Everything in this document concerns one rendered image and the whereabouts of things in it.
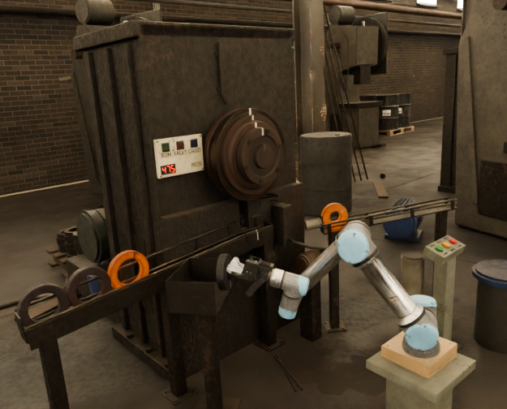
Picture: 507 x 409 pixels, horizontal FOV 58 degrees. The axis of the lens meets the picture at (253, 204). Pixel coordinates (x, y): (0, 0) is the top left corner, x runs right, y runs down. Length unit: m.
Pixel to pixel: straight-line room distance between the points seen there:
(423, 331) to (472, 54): 3.24
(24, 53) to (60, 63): 0.54
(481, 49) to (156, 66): 3.15
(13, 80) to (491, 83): 6.53
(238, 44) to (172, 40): 0.39
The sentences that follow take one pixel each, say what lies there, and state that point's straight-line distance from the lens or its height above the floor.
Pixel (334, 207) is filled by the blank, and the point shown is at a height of 0.76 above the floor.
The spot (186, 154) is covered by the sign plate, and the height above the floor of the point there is 1.15.
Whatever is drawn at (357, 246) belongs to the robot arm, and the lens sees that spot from 1.73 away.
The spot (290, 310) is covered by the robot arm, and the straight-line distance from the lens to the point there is 1.94.
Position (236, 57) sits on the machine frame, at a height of 1.60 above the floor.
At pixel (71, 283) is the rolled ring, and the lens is 1.99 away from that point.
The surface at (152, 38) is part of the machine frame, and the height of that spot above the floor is 1.68.
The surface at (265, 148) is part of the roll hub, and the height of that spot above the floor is 1.15.
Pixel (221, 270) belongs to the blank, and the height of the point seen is 0.74.
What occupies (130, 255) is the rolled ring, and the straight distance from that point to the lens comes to 2.07.
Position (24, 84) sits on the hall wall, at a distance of 8.17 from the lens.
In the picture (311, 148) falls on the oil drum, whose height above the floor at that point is 0.77.
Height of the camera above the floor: 1.46
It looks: 15 degrees down
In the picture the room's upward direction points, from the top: 3 degrees counter-clockwise
